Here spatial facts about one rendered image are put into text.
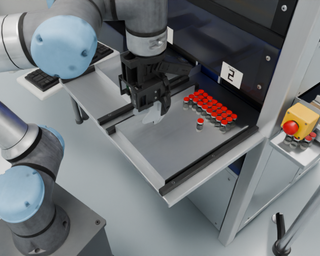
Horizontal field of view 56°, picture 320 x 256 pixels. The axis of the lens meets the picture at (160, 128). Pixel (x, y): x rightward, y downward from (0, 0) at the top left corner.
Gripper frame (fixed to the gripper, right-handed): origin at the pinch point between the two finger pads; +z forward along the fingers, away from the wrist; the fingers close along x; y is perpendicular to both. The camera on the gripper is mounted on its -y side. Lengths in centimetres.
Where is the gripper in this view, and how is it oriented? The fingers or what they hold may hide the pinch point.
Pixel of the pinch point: (156, 118)
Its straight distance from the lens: 72.4
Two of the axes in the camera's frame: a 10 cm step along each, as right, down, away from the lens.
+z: 0.0, 6.9, 7.3
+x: 6.1, 5.8, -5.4
